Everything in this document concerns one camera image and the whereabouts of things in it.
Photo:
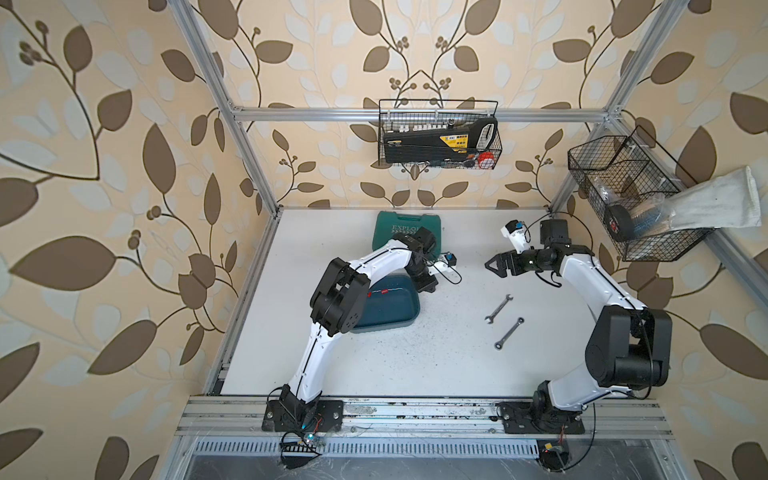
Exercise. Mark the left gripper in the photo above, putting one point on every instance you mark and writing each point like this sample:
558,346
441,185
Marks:
430,290

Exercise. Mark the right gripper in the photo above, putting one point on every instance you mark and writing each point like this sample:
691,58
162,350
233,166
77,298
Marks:
501,262

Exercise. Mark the teal plastic storage box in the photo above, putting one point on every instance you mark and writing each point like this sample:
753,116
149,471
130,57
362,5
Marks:
397,309

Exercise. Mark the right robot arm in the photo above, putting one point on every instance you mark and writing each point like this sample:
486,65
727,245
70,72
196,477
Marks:
628,352

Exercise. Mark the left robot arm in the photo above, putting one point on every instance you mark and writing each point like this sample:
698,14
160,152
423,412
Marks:
337,305

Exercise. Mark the upper silver wrench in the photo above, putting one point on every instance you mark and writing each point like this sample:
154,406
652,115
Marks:
490,319

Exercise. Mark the silver wrench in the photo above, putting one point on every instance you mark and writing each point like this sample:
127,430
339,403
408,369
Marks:
499,345
490,319

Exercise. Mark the green tool case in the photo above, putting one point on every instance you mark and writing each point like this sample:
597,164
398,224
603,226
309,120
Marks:
389,223

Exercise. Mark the lower silver wrench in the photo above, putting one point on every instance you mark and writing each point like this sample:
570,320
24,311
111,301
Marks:
499,345

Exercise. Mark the red white tape roll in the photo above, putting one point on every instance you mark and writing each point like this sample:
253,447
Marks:
486,160

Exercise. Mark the black tape measure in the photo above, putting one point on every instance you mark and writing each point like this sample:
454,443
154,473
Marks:
619,223

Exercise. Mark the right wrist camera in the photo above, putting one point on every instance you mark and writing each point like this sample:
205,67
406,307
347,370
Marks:
517,233

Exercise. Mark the black wire basket back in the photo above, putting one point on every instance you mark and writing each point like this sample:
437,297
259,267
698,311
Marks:
433,110

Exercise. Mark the black wire basket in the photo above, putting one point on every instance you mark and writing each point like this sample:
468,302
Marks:
433,110
620,169

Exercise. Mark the black wire basket right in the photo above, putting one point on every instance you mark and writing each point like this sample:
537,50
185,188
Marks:
620,169

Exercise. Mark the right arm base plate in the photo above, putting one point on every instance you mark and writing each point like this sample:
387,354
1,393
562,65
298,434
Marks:
525,418

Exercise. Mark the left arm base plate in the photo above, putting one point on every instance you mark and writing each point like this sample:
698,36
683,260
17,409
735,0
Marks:
320,416

